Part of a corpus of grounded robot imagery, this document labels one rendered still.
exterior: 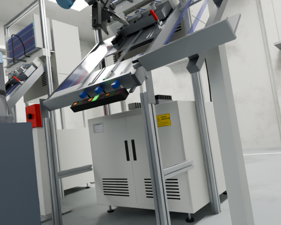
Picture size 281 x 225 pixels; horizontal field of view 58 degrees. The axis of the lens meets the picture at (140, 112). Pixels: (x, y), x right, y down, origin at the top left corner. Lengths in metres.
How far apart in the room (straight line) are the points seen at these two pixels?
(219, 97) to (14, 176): 0.72
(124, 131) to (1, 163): 0.88
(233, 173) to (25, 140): 0.70
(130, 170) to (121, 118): 0.30
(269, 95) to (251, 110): 0.36
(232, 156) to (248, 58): 3.74
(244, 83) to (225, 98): 3.64
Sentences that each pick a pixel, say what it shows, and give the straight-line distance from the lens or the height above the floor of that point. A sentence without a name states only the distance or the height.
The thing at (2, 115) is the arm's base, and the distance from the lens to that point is 0.78.
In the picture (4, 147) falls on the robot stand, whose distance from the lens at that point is 0.76.
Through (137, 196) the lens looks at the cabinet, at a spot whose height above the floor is 0.13.
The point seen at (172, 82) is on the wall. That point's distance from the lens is 5.22.
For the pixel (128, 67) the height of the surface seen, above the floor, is 0.78.
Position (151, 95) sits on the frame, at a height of 0.62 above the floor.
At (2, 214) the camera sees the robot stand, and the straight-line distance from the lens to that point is 0.76.
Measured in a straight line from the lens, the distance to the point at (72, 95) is 1.34.
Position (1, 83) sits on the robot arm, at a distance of 0.83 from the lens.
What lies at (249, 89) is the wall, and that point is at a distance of 4.58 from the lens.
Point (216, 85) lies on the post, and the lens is 0.99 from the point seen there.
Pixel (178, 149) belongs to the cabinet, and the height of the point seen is 0.37.
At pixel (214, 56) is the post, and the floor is 0.72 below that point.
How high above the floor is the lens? 0.47
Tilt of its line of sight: 5 degrees up
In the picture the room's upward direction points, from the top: 8 degrees counter-clockwise
